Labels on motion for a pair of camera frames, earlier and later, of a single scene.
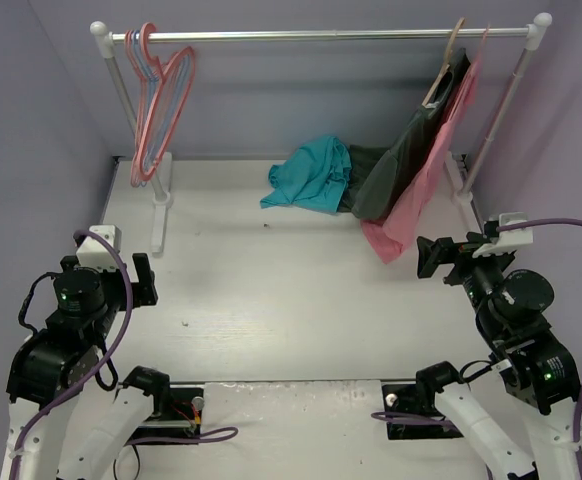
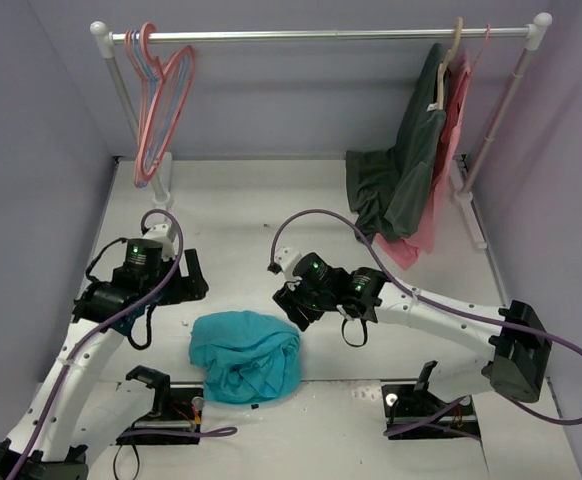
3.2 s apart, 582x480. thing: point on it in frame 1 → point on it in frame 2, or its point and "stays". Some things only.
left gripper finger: x=143 y=292 → x=193 y=286
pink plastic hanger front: x=165 y=105 stays
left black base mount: x=184 y=417 stays
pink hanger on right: x=473 y=68 stays
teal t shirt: x=316 y=175 → x=245 y=357
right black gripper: x=451 y=262 → x=294 y=304
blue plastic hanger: x=165 y=91 stays
